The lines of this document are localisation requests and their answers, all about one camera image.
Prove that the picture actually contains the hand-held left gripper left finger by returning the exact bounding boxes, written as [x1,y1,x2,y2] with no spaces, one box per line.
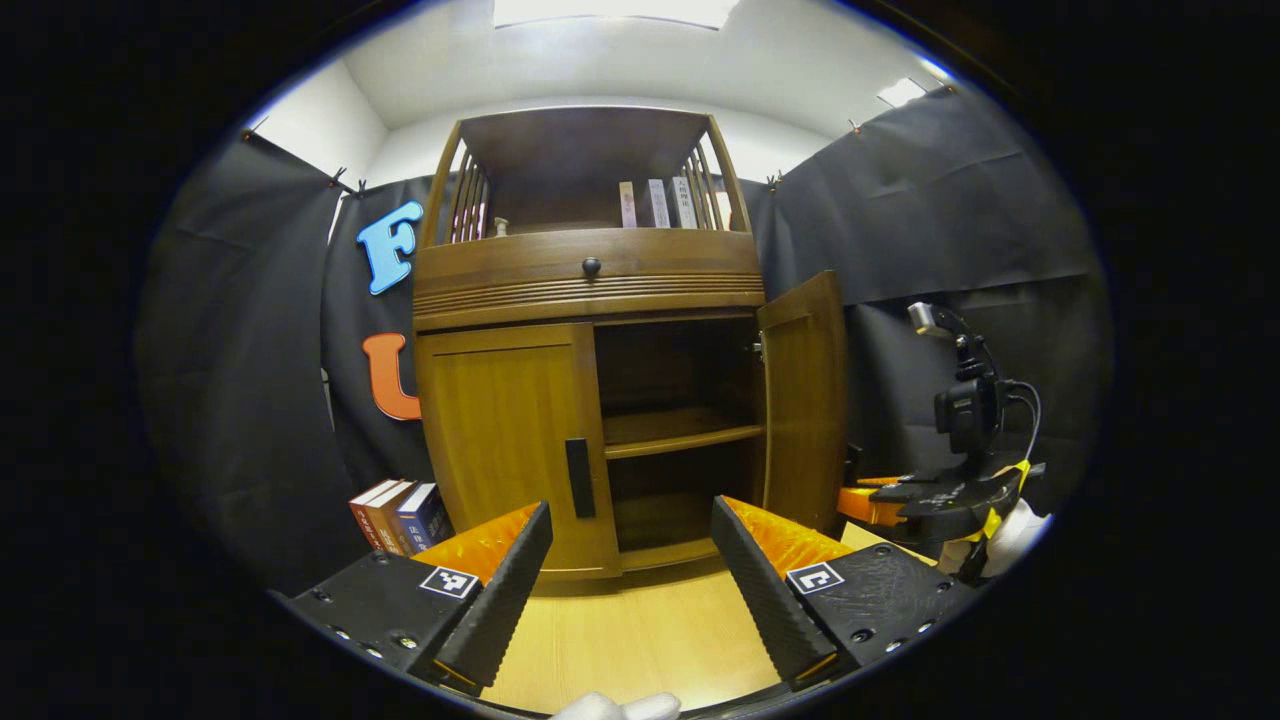
[285,500,554,698]

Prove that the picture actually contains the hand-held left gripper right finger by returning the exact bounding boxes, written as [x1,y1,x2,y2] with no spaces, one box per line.
[710,495,981,693]

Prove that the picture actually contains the wooden shoe cabinet door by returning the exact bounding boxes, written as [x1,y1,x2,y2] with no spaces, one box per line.
[415,322,621,581]
[756,270,851,536]

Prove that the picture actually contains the wooden double-door shoe cabinet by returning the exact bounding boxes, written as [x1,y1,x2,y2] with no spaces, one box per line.
[412,106,851,583]

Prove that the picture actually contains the dark blue book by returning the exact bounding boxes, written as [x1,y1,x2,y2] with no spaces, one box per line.
[397,483,453,554]

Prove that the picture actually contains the brown book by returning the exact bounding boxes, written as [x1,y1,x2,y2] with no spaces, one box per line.
[365,481,416,556]

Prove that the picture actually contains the large ceiling light panel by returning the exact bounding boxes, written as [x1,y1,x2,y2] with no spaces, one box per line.
[493,0,741,29]

